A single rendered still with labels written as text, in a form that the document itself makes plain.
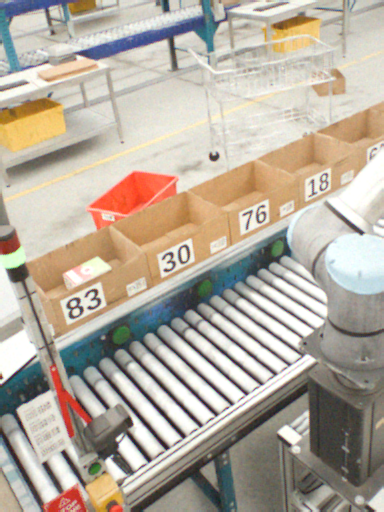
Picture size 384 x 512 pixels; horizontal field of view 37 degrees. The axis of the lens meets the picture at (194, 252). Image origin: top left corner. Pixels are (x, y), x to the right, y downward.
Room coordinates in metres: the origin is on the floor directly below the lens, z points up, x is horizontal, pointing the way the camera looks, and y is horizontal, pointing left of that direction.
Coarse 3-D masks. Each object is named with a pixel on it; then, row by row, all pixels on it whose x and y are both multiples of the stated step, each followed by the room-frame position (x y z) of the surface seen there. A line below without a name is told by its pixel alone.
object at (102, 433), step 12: (120, 408) 1.01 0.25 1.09; (96, 420) 0.98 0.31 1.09; (108, 420) 0.98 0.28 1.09; (120, 420) 0.97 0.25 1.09; (132, 420) 0.99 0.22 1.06; (84, 432) 0.96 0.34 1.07; (96, 432) 0.95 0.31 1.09; (108, 432) 0.95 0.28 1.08; (120, 432) 0.96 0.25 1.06; (96, 444) 0.93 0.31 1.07; (108, 444) 0.95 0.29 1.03; (108, 456) 0.95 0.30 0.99
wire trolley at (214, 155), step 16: (240, 48) 4.80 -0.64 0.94; (320, 48) 4.64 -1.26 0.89; (320, 64) 4.64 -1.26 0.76; (208, 80) 4.47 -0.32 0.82; (240, 80) 4.66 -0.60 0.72; (256, 80) 4.26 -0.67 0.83; (272, 80) 4.53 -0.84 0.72; (304, 80) 4.41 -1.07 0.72; (208, 112) 4.73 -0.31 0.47; (272, 112) 4.81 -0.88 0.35; (224, 128) 4.24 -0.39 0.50; (272, 128) 4.69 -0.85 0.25; (304, 128) 4.33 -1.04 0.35; (224, 144) 4.24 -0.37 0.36; (256, 144) 4.28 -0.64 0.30
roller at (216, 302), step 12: (216, 300) 1.81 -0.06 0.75; (228, 312) 1.73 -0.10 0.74; (240, 312) 1.71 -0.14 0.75; (240, 324) 1.66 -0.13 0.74; (252, 324) 1.63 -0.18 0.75; (252, 336) 1.60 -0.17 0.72; (264, 336) 1.56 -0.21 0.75; (276, 348) 1.49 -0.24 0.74; (288, 348) 1.48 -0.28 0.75; (288, 360) 1.43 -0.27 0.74
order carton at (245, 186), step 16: (256, 160) 2.41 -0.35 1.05; (224, 176) 2.34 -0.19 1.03; (240, 176) 2.38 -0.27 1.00; (256, 176) 2.42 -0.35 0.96; (272, 176) 2.32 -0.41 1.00; (288, 176) 2.23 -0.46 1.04; (192, 192) 2.19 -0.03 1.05; (208, 192) 2.29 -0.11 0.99; (224, 192) 2.33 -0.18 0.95; (240, 192) 2.38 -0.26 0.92; (256, 192) 2.40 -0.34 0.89; (272, 192) 2.10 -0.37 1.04; (288, 192) 2.15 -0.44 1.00; (224, 208) 2.30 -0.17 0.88; (240, 208) 2.01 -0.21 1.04; (272, 208) 2.10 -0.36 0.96; (272, 224) 2.10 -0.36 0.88; (240, 240) 2.01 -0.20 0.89
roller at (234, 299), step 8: (224, 296) 1.84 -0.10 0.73; (232, 296) 1.82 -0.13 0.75; (240, 296) 1.81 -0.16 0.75; (232, 304) 1.79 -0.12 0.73; (240, 304) 1.77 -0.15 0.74; (248, 304) 1.75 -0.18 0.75; (248, 312) 1.72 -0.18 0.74; (256, 312) 1.70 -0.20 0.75; (256, 320) 1.67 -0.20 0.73; (264, 320) 1.65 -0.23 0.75; (272, 320) 1.64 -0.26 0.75; (264, 328) 1.63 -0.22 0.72; (272, 328) 1.60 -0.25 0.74; (280, 328) 1.58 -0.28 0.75; (280, 336) 1.56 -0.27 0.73; (288, 336) 1.54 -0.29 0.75; (296, 336) 1.53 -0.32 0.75; (288, 344) 1.52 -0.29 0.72; (296, 344) 1.49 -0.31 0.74
